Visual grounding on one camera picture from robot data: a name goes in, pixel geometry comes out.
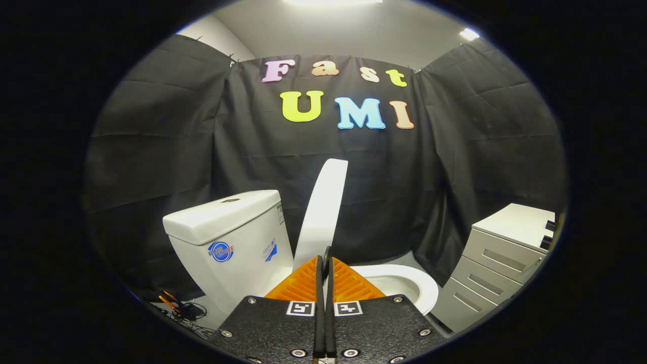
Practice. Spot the white toilet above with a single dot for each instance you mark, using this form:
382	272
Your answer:
237	263

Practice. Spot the white toilet lid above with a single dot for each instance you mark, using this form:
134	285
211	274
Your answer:
323	212

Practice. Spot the small ceiling light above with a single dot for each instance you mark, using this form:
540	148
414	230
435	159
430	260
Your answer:
469	34

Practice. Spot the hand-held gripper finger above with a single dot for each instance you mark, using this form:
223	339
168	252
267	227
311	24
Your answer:
330	313
319	303

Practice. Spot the white toilet seat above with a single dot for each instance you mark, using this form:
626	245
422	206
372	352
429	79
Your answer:
425	293

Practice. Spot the grey drawer cabinet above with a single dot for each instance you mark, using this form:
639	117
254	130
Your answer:
495	263

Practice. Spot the black backdrop cloth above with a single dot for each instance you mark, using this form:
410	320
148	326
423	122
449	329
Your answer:
303	167

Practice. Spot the large ceiling light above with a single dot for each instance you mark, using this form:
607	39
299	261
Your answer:
331	1

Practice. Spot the small black block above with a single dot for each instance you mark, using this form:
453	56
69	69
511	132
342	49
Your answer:
550	225
546	242

